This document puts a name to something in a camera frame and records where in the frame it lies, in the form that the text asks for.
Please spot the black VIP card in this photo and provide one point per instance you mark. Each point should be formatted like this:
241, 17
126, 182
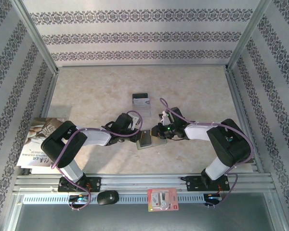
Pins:
146, 139

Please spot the green fabric card holder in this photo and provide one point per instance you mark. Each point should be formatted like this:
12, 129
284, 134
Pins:
156, 143

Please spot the clear acrylic card stand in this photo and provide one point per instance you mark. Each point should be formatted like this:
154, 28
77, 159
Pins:
141, 110

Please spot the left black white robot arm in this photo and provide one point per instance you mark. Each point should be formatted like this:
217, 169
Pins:
96, 137

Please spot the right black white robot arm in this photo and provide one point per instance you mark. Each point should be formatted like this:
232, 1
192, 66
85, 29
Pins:
197, 131

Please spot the silver printed card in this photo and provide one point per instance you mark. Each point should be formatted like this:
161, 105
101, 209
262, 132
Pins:
141, 101

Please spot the plain black card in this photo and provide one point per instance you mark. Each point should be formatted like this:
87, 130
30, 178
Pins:
140, 95

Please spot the red USB drive package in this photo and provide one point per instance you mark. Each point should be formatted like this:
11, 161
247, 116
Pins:
162, 199

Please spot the black computer mouse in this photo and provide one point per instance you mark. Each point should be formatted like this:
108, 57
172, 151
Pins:
108, 197

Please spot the small controller circuit board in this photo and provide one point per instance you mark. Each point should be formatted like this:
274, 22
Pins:
79, 198
213, 197

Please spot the printed magazine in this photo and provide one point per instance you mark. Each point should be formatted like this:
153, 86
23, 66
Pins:
31, 154

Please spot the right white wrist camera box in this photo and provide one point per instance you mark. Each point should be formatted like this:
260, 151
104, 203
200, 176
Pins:
163, 116

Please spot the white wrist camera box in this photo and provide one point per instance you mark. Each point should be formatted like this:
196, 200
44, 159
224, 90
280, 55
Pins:
163, 116
135, 120

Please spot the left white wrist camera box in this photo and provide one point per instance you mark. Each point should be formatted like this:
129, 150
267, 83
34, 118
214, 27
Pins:
135, 120

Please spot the long aluminium mounting rail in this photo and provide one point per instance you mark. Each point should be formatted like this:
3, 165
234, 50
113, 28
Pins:
144, 180

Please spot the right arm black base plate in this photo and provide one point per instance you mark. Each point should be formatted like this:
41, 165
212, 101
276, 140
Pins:
195, 184

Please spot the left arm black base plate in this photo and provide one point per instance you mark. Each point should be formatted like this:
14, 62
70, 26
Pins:
96, 184

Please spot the aluminium side rail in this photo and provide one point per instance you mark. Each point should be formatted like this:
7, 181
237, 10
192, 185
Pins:
50, 93
237, 96

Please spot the aluminium frame post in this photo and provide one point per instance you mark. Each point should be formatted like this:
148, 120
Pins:
246, 36
37, 38

